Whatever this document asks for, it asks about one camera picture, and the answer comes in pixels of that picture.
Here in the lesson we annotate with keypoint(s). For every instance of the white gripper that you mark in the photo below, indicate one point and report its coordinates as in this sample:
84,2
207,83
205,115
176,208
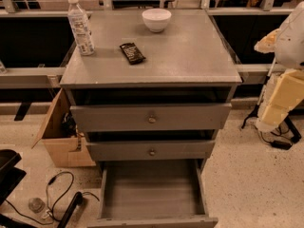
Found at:
291,43

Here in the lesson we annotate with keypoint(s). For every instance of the black rxbar chocolate bar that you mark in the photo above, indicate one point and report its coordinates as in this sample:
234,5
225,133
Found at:
132,53

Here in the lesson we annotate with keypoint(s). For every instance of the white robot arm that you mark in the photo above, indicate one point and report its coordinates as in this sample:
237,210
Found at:
286,91

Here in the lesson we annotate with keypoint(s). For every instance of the grey top drawer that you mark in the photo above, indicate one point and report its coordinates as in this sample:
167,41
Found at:
150,117

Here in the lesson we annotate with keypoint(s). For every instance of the grey wooden drawer cabinet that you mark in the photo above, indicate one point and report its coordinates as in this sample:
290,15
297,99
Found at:
187,63

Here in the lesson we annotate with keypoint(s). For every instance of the grey middle drawer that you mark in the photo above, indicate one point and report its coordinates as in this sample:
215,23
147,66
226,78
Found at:
149,150

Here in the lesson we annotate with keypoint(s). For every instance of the grey open bottom drawer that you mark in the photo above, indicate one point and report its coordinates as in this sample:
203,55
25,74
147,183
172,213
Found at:
152,194

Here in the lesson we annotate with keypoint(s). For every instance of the white reacher grabber stick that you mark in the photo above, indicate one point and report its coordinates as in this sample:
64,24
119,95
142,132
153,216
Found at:
254,112

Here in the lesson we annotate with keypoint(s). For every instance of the white ceramic bowl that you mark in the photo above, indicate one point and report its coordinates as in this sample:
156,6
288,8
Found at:
156,20

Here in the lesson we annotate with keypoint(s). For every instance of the clear plastic water bottle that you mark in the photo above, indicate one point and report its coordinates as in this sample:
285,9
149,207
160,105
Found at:
79,23

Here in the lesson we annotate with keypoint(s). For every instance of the brown cardboard box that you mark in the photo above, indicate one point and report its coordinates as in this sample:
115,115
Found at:
64,151

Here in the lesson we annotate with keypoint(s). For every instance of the clear round floor disc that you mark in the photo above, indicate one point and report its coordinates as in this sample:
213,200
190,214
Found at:
36,205

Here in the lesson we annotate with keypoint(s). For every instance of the black equipment base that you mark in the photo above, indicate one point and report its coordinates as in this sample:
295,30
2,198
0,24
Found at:
10,175

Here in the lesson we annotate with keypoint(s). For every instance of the black handle on floor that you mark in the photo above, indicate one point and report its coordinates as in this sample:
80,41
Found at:
76,201

